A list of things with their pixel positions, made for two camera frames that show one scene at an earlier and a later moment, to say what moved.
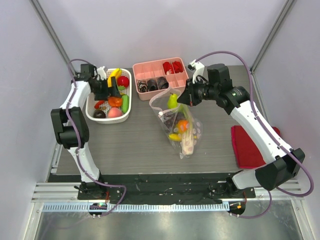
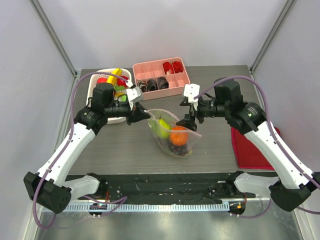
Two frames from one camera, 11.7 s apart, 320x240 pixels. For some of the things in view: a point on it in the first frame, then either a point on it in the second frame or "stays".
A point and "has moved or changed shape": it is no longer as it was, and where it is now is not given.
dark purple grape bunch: (169, 118) → (180, 150)
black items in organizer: (160, 83) stays
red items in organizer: (176, 67) stays
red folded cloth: (247, 155) stays
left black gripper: (113, 91) → (138, 113)
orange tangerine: (115, 101) has moved or changed shape
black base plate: (163, 188) stays
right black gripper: (191, 92) → (191, 113)
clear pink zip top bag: (184, 131) → (174, 139)
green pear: (172, 102) → (160, 127)
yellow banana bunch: (116, 73) stays
